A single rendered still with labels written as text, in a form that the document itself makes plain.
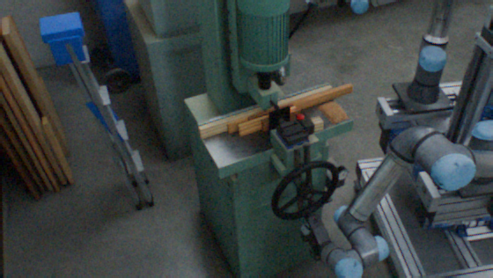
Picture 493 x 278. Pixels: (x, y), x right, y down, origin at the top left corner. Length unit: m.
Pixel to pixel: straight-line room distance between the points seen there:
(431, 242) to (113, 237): 1.67
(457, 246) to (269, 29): 1.47
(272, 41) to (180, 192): 1.50
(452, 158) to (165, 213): 1.81
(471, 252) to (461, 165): 1.13
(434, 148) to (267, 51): 0.64
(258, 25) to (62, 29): 0.92
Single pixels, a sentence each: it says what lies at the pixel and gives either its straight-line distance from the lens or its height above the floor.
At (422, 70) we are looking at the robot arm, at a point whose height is 0.98.
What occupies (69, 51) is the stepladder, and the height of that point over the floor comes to 1.08.
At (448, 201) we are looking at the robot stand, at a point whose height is 0.73.
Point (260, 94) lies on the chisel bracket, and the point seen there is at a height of 1.07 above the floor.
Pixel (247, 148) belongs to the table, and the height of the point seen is 0.90.
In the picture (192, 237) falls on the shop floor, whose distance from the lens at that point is 2.65.
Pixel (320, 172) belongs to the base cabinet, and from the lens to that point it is 2.04.
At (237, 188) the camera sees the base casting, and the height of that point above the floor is 0.75.
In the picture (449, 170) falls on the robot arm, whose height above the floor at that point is 1.20.
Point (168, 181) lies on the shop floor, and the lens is 2.93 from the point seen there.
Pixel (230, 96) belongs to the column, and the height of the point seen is 0.93.
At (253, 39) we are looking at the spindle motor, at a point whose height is 1.33.
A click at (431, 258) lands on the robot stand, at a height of 0.21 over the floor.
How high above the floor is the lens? 2.14
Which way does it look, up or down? 40 degrees down
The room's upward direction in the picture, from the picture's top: 1 degrees clockwise
